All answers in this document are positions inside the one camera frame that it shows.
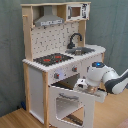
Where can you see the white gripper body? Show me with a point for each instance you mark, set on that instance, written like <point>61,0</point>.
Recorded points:
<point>86,85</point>

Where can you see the white oven door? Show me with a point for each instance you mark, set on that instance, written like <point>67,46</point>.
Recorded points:
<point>63,102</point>

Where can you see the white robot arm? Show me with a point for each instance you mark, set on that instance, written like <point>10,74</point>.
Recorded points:
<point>113,82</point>

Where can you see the wooden toy kitchen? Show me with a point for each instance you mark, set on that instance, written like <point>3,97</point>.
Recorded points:
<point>46,40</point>

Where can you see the red right stove knob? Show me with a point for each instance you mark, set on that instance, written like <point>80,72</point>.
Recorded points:
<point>74,69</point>

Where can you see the red stove knob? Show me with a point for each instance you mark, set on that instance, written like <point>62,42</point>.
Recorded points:
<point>74,69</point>
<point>56,76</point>

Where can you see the red left stove knob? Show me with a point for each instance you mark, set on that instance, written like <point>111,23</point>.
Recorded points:
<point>56,76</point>

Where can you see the grey toy sink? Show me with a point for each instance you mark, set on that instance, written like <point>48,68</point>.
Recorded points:
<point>79,51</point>

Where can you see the black toy stovetop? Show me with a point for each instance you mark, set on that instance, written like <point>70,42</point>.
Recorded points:
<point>52,59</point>

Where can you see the black toy faucet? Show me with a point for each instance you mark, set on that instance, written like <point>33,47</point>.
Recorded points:
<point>72,42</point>

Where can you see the white toy microwave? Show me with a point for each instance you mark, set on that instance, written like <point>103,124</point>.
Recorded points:
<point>77,11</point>

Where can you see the grey range hood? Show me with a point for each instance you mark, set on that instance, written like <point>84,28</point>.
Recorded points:
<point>48,18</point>

